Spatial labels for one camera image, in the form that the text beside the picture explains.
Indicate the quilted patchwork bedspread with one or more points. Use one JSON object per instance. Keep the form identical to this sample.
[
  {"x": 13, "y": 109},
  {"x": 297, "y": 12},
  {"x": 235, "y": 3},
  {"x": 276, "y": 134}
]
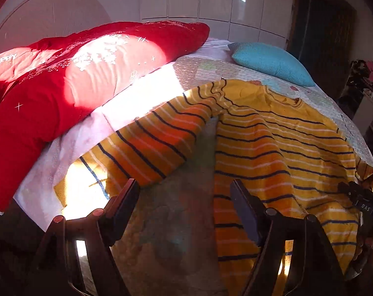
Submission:
[{"x": 205, "y": 67}]

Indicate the yellow striped knit sweater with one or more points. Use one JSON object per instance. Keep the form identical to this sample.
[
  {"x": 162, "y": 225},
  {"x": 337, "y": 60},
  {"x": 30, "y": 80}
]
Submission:
[{"x": 266, "y": 145}]

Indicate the dark wooden door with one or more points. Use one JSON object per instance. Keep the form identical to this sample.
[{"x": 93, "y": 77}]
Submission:
[{"x": 322, "y": 37}]

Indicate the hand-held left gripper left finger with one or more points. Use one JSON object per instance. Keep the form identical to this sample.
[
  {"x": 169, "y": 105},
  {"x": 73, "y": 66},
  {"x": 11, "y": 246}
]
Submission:
[{"x": 127, "y": 204}]

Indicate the round white headboard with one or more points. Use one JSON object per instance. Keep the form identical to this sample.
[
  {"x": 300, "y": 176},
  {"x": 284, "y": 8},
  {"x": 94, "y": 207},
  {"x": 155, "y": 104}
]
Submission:
[{"x": 50, "y": 15}]

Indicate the blue knit cushion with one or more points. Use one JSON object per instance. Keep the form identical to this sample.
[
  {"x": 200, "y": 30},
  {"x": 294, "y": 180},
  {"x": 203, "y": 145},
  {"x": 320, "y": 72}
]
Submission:
[{"x": 272, "y": 60}]

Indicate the white glossy wardrobe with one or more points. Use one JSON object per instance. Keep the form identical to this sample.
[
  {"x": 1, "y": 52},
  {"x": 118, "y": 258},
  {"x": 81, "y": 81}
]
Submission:
[{"x": 211, "y": 0}]

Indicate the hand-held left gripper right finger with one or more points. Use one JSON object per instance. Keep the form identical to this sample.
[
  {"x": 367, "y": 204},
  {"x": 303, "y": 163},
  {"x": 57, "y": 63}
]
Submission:
[{"x": 244, "y": 209}]

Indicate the red printed quilt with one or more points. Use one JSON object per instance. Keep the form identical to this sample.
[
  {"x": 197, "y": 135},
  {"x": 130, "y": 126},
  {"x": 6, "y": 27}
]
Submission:
[{"x": 50, "y": 77}]

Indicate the pale pink bed sheet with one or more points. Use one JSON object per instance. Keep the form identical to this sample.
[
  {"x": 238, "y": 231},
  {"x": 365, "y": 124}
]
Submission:
[{"x": 81, "y": 135}]

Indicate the cluttered shelf unit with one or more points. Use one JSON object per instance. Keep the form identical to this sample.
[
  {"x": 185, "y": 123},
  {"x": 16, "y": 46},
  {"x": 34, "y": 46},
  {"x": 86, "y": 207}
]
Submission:
[{"x": 366, "y": 92}]

